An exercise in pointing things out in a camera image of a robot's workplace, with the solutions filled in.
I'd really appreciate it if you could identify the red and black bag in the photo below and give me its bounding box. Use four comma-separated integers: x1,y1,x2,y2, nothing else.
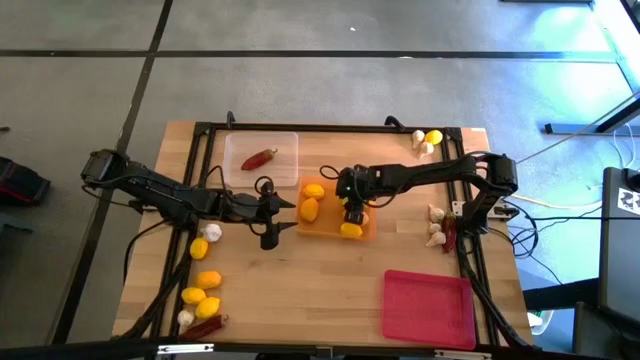
0,156,52,206

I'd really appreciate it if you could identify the dark operator desk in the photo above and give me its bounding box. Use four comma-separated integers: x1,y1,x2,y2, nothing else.
597,166,640,326

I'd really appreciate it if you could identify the silver metal bracket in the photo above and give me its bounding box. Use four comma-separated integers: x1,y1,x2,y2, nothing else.
157,342,215,356
433,349,494,360

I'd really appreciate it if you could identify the round white garlic bulb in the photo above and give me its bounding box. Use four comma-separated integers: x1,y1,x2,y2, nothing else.
201,222,223,244

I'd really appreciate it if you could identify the pink-red plastic bin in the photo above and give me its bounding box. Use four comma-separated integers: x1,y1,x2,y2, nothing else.
382,269,477,351

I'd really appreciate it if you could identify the grey floor cable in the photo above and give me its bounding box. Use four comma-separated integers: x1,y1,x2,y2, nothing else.
494,89,640,175

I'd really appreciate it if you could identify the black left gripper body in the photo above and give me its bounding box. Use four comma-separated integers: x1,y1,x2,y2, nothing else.
217,194,272,227

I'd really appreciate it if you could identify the white green container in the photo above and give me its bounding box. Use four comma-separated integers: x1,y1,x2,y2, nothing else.
526,308,555,337

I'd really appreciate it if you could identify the red pepper green stem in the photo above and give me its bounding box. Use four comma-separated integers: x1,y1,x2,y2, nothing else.
240,148,279,172

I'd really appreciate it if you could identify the black aluminium table frame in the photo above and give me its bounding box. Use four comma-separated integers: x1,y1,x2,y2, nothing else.
117,119,536,351

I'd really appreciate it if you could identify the orange plastic bin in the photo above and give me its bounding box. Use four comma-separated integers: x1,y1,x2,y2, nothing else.
294,175,377,243

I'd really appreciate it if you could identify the orange-yellow lemon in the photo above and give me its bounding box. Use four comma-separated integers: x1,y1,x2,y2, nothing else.
299,197,320,224
194,270,223,291

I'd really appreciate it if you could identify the dark red chili pepper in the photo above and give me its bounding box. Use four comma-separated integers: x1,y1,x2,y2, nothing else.
178,314,230,343

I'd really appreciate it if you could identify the clear plastic bin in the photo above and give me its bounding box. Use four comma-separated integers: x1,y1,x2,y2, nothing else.
222,131,300,189

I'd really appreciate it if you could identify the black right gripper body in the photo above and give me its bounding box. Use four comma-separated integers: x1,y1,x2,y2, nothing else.
337,165,383,202

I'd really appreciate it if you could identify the black white fiducial marker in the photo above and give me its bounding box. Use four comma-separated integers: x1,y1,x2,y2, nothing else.
616,186,640,217

